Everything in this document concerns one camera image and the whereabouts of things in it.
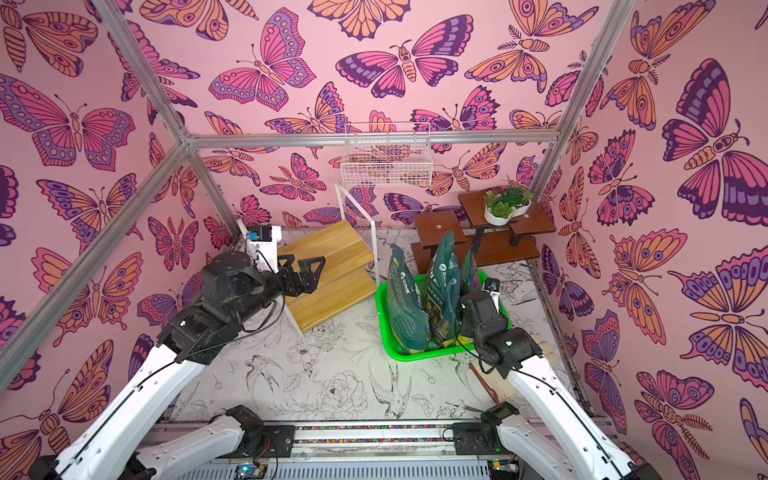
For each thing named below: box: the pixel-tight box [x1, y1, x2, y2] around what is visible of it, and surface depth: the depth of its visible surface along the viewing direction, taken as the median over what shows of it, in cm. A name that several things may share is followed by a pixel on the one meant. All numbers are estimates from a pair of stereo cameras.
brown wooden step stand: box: [411, 186, 557, 275], surface depth 101 cm
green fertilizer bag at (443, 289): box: [424, 231, 462, 343], surface depth 76 cm
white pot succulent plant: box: [484, 185, 535, 226], surface depth 89 cm
